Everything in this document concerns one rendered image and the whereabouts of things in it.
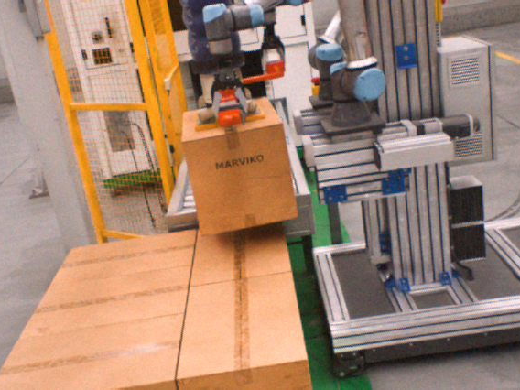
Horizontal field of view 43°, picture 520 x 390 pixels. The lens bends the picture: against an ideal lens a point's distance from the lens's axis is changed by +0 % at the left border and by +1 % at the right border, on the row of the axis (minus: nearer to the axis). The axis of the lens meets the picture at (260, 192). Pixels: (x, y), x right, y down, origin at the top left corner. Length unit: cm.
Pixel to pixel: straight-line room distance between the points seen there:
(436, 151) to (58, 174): 226
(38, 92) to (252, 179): 163
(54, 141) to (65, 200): 35
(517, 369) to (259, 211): 120
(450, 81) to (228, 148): 91
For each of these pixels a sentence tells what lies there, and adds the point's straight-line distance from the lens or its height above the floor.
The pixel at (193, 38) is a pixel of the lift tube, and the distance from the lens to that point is 276.
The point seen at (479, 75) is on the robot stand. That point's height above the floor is 112.
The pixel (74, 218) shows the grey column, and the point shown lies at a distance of 403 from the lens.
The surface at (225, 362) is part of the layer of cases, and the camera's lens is 209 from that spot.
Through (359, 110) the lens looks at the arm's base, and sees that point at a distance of 253.
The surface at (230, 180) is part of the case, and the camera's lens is 262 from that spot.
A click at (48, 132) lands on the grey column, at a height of 95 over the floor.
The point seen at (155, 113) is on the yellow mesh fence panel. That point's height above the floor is 95.
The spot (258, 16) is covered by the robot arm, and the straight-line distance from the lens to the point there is 223.
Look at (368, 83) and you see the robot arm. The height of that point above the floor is 121.
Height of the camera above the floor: 167
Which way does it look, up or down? 19 degrees down
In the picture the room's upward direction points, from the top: 9 degrees counter-clockwise
